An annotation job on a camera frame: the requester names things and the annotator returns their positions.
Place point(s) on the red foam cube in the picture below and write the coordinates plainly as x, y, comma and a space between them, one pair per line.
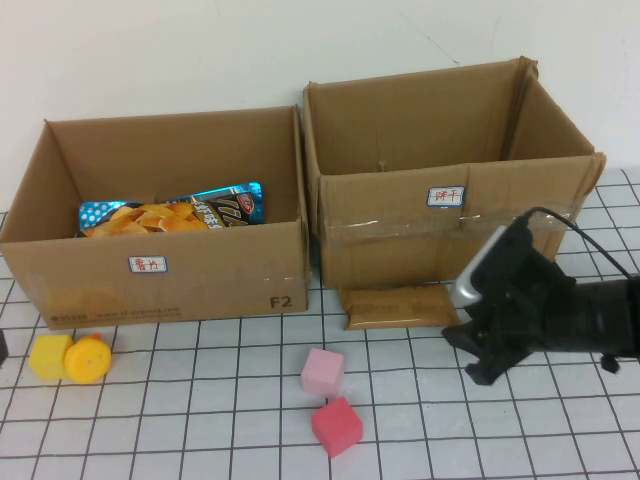
337, 427

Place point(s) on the brown snack bar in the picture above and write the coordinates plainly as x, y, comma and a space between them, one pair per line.
390, 307

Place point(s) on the blue black chips bag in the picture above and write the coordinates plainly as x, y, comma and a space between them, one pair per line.
150, 217

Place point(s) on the white handwritten box label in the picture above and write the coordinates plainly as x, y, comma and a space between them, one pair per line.
445, 196
148, 264

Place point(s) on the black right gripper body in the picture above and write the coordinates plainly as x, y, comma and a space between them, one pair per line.
530, 310

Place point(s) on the yellow rubber duck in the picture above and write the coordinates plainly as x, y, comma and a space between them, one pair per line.
87, 360

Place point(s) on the yellow foam cube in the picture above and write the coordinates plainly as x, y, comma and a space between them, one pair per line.
47, 357

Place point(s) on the light pink foam cube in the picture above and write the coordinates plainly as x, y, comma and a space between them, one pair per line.
322, 372

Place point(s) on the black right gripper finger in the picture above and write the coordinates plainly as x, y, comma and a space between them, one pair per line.
492, 367
465, 337

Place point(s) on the taller open cardboard box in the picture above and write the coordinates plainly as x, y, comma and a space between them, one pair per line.
390, 225

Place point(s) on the cardboard box marked F2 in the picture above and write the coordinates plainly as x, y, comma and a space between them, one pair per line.
200, 280

